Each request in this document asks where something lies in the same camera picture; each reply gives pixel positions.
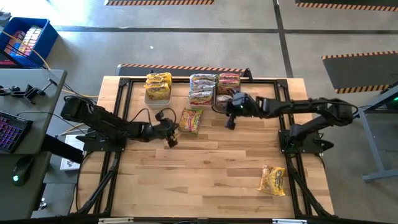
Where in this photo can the colourful packet stack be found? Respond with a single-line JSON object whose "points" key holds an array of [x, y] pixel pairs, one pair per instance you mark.
{"points": [[26, 40]]}

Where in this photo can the grey metal stand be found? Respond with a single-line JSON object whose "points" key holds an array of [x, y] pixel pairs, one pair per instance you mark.
{"points": [[373, 146]]}

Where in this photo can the hazard-striped black floor mat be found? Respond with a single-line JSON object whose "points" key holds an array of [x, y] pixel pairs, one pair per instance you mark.
{"points": [[158, 2], [345, 3], [360, 73], [140, 71]]}

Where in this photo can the black computer mouse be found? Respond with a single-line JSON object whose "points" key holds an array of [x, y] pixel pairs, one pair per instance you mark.
{"points": [[22, 171]]}

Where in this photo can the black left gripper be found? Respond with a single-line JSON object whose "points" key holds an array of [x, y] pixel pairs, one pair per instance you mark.
{"points": [[160, 130]]}

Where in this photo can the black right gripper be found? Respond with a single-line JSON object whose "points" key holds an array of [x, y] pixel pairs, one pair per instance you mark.
{"points": [[245, 105]]}

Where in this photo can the black aluminium table frame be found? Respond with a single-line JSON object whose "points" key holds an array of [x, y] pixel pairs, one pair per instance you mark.
{"points": [[126, 93]]}

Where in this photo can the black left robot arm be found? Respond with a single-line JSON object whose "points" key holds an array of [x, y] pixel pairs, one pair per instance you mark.
{"points": [[102, 123]]}

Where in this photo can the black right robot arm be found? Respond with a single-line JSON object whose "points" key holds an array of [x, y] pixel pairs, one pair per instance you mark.
{"points": [[311, 107]]}

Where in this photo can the small metal caster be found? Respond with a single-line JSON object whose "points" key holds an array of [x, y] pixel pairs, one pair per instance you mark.
{"points": [[42, 204]]}

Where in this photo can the clear plastic bin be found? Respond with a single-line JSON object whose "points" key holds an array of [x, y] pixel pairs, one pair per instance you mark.
{"points": [[237, 101], [202, 107], [157, 103]]}

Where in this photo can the black backlit keyboard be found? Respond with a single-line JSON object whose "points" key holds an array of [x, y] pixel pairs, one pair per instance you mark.
{"points": [[14, 132]]}

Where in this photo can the white printed box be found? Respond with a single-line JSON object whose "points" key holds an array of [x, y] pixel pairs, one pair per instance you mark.
{"points": [[70, 161]]}

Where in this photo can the black desk clamp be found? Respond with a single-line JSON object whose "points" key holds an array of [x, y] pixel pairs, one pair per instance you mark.
{"points": [[29, 91]]}

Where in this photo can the grey side desk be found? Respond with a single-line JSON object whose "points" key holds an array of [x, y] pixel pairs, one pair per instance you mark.
{"points": [[18, 202]]}

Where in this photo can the blue plastic crate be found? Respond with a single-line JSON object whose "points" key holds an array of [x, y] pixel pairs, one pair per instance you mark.
{"points": [[46, 40]]}

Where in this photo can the black padded bar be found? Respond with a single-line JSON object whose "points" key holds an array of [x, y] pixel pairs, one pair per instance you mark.
{"points": [[62, 148]]}

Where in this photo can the silver frame bracket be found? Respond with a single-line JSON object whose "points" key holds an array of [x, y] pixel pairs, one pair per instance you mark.
{"points": [[115, 220], [289, 221]]}

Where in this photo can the black device green light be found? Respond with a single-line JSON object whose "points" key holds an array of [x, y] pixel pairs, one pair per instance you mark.
{"points": [[392, 99]]}

